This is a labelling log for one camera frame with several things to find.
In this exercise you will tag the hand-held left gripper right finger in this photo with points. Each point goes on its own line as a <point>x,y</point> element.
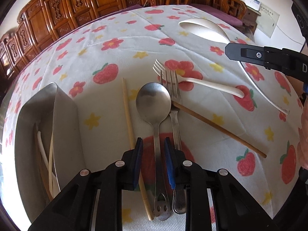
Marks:
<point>170,166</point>

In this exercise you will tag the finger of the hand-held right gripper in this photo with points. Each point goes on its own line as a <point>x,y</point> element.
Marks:
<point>250,53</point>
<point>300,20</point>

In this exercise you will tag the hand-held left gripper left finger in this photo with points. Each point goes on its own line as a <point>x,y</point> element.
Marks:
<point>138,163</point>

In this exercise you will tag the white ceramic spoon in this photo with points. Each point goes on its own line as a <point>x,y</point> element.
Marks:
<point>207,27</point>

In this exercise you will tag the metal spoon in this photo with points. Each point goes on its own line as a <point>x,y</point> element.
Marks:
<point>152,101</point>

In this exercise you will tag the metal tin container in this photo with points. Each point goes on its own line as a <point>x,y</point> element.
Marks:
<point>65,130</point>

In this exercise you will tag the cream chopstick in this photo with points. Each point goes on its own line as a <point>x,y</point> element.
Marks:
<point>51,163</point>

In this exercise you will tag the white chopstick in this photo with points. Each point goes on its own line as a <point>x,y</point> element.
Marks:
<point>43,154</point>

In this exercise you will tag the person's right hand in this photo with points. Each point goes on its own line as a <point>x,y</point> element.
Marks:
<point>304,144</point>

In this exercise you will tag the grey fluffy bundle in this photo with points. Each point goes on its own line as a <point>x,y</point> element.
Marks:
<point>249,33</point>

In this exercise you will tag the white leaning panel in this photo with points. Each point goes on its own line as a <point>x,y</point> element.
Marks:
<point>268,22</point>

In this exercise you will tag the wooden side table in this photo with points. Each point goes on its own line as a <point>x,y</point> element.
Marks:
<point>251,16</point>

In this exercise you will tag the purple armchair cushion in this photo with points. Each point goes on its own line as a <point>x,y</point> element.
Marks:
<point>223,15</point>

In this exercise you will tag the metal fork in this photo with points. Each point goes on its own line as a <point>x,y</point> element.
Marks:
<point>173,118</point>

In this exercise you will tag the pale bamboo chopstick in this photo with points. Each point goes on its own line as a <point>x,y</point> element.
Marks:
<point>128,115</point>

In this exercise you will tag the white desk phone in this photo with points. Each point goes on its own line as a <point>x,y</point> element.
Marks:
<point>252,3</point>

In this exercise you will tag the carved wooden armchair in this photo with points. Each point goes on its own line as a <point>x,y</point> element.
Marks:
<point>231,6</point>

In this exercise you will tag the white plastic fork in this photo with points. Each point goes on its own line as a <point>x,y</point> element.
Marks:
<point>204,80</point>

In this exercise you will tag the brown wooden chopstick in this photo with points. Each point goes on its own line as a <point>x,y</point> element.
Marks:
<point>216,128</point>

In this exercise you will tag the strawberry flower print tablecloth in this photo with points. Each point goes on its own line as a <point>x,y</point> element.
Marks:
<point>134,41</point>

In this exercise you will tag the purple sofa cushion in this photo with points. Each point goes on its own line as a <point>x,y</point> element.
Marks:
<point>134,6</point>

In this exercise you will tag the carved wooden sofa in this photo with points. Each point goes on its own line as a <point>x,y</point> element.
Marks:
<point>72,4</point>

